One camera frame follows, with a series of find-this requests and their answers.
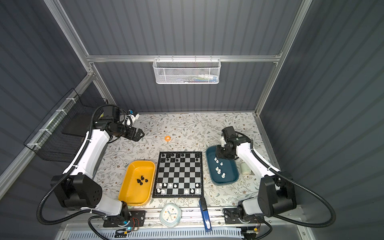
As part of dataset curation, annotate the white wire basket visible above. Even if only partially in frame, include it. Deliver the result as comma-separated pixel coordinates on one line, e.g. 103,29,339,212
153,60,222,85

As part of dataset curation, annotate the black wire basket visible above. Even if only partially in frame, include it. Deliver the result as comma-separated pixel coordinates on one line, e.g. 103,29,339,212
24,89,109,163

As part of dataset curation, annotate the pale green clock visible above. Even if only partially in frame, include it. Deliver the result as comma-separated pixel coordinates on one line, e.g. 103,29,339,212
159,203,182,228

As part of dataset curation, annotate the yellow tray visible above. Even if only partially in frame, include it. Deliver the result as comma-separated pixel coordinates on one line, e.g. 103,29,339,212
118,160,155,206

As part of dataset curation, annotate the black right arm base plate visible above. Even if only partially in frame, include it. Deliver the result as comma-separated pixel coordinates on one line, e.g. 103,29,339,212
223,208,262,225

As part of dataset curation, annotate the black corrugated left cable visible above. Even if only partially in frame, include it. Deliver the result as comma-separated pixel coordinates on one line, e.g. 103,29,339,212
35,104,121,226

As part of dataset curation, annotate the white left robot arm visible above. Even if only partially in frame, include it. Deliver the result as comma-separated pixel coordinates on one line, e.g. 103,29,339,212
51,105,145,216

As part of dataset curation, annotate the black corrugated right cable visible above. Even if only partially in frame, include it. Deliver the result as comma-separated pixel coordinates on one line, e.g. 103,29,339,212
236,131,337,229

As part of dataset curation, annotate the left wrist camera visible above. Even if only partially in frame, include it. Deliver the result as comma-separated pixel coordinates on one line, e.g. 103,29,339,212
125,110,140,127

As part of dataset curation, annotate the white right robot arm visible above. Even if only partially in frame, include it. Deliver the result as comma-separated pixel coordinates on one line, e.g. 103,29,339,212
216,127,297,219

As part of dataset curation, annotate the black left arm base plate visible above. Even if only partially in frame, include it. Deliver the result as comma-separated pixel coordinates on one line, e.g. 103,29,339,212
103,211,146,228

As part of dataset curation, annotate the black corrugated cable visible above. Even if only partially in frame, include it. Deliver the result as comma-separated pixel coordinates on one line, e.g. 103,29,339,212
236,131,337,229
35,104,121,226

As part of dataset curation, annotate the blue stapler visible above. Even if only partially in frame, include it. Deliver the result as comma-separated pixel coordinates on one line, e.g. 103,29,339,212
199,197,212,232

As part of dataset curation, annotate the black and white chessboard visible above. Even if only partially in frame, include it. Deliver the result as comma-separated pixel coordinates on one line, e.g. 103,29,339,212
152,152,204,199

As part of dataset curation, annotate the teal tray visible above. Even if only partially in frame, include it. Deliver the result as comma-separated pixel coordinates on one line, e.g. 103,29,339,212
206,146,239,186

